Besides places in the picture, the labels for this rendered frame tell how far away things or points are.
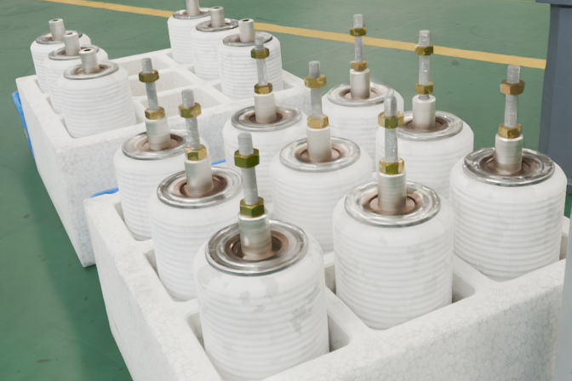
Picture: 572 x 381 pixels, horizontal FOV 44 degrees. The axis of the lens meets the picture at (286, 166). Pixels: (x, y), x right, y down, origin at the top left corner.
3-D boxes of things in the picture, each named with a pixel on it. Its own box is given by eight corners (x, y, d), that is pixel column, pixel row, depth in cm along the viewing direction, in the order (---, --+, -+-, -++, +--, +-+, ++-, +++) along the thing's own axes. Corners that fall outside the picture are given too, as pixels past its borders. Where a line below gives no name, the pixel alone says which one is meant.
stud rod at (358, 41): (353, 82, 79) (351, 15, 76) (359, 80, 80) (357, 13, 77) (360, 83, 79) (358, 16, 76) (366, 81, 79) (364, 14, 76)
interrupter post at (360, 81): (366, 93, 82) (365, 65, 80) (374, 99, 79) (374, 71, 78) (346, 96, 81) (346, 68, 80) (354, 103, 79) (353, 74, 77)
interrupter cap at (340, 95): (378, 83, 84) (378, 77, 84) (405, 102, 78) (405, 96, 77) (317, 93, 83) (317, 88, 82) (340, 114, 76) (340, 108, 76)
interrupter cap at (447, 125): (428, 110, 75) (428, 104, 75) (479, 130, 69) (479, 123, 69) (370, 127, 72) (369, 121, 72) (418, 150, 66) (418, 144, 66)
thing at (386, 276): (443, 347, 67) (447, 176, 60) (455, 423, 59) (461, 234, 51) (342, 347, 69) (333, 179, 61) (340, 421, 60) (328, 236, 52)
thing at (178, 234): (162, 386, 65) (128, 214, 58) (190, 321, 74) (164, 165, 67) (263, 391, 64) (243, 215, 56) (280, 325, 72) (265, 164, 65)
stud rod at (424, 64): (416, 107, 69) (416, 31, 66) (422, 105, 70) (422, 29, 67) (426, 109, 69) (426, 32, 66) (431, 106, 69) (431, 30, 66)
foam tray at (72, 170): (231, 123, 146) (222, 37, 138) (326, 194, 114) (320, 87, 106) (37, 171, 131) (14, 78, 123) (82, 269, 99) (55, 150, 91)
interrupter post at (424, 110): (425, 122, 72) (426, 92, 71) (441, 129, 70) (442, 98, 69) (406, 128, 71) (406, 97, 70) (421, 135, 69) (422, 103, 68)
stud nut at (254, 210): (259, 202, 51) (258, 192, 51) (271, 212, 50) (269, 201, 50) (235, 211, 51) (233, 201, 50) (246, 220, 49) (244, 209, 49)
